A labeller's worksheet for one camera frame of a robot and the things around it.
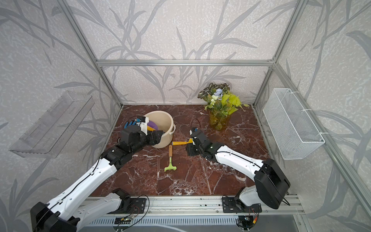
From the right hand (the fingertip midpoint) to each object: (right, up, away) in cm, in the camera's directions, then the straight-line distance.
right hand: (189, 146), depth 84 cm
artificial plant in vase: (+21, +26, +10) cm, 35 cm away
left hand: (-16, +9, -8) cm, 20 cm away
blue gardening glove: (-44, +12, +21) cm, 51 cm away
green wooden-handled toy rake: (-12, -14, +3) cm, 18 cm away
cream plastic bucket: (-17, +13, +13) cm, 25 cm away
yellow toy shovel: (-10, 0, +11) cm, 15 cm away
